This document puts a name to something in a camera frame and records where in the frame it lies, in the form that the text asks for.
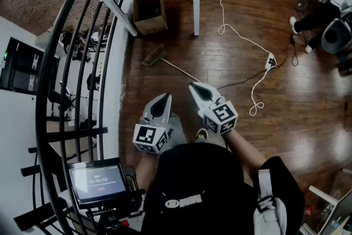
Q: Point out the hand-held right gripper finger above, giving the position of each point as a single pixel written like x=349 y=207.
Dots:
x=196 y=99
x=213 y=90

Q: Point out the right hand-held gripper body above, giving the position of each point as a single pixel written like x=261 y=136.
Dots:
x=220 y=117

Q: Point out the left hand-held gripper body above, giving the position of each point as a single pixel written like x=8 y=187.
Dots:
x=147 y=135

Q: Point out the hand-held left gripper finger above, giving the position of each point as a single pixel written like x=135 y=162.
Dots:
x=167 y=110
x=150 y=108

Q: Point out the person's left forearm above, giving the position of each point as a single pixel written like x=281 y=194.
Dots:
x=144 y=170

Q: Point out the person's right forearm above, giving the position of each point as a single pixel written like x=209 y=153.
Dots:
x=243 y=150

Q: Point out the person's grey trouser leg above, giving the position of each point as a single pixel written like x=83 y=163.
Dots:
x=177 y=132

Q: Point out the person's yellow black shoe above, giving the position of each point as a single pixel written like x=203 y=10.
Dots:
x=202 y=135

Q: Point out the white power strip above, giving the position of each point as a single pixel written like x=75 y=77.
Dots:
x=270 y=60

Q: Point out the open cardboard box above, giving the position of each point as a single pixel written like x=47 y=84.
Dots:
x=149 y=17

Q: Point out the black metal railing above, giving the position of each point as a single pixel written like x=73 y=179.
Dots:
x=50 y=63

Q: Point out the clear plastic box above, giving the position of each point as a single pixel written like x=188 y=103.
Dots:
x=302 y=5

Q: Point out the black cabinet with green light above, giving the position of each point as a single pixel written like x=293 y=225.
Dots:
x=24 y=66

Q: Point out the grey shell chair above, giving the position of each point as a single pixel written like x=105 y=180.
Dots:
x=336 y=35

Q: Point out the black monitor mount rig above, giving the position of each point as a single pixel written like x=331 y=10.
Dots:
x=121 y=209

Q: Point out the white side furniture frame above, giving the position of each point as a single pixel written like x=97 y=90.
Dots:
x=330 y=206

